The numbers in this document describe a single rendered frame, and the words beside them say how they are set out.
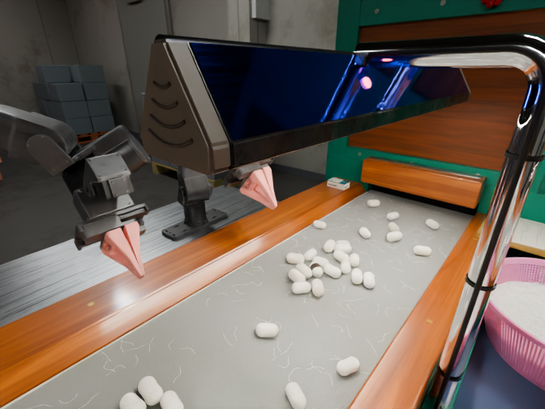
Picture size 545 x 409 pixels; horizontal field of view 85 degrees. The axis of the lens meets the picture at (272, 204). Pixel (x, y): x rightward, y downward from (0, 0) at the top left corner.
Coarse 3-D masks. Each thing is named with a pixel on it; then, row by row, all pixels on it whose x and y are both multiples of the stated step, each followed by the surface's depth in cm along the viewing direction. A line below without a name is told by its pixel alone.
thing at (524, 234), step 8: (520, 224) 68; (528, 224) 68; (536, 224) 68; (544, 224) 68; (520, 232) 64; (528, 232) 64; (536, 232) 64; (544, 232) 64; (512, 240) 61; (520, 240) 61; (528, 240) 61; (536, 240) 61; (544, 240) 61; (544, 248) 58
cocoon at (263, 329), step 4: (260, 324) 44; (264, 324) 44; (268, 324) 44; (272, 324) 44; (256, 328) 43; (260, 328) 43; (264, 328) 43; (268, 328) 43; (272, 328) 43; (276, 328) 43; (256, 332) 43; (260, 332) 43; (264, 332) 43; (268, 332) 43; (272, 332) 43; (276, 332) 43; (260, 336) 43; (264, 336) 43; (268, 336) 43; (272, 336) 43
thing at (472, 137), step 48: (384, 0) 77; (432, 0) 70; (480, 0) 65; (528, 0) 60; (336, 48) 89; (480, 96) 71; (336, 144) 99; (384, 144) 90; (432, 144) 81; (480, 144) 74
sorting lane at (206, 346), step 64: (256, 256) 62; (320, 256) 63; (384, 256) 63; (192, 320) 47; (256, 320) 47; (320, 320) 47; (384, 320) 47; (64, 384) 37; (128, 384) 37; (192, 384) 37; (256, 384) 37; (320, 384) 37
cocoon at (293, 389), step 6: (288, 384) 36; (294, 384) 35; (288, 390) 35; (294, 390) 35; (300, 390) 35; (288, 396) 35; (294, 396) 34; (300, 396) 34; (294, 402) 34; (300, 402) 34; (306, 402) 34; (294, 408) 34; (300, 408) 33
